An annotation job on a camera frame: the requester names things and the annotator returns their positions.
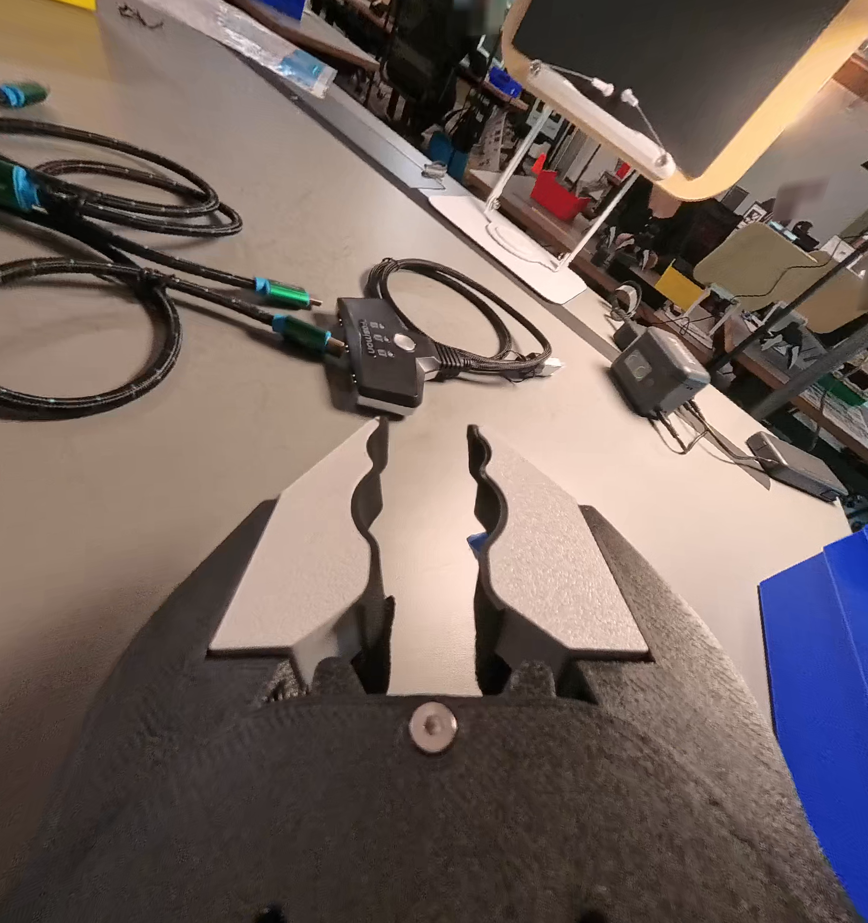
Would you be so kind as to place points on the blue plastic bin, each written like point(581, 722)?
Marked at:
point(838, 685)

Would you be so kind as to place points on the black power adapter brick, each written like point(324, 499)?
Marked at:
point(794, 469)

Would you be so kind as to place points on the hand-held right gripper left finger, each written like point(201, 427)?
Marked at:
point(290, 570)

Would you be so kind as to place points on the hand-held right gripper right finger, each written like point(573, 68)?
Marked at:
point(571, 577)

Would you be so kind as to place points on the printed paper sheet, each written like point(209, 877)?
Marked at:
point(297, 68)

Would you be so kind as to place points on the black hdmi switch box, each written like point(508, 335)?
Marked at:
point(383, 375)

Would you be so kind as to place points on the red plastic bin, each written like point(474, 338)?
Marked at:
point(560, 195)

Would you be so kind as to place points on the grey black round device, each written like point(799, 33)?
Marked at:
point(628, 299)

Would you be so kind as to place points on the dark grey power bank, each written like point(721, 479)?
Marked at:
point(657, 375)

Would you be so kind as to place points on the beige rounded divider panel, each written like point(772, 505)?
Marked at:
point(751, 259)

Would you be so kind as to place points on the small yellow bin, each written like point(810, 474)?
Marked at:
point(679, 288)

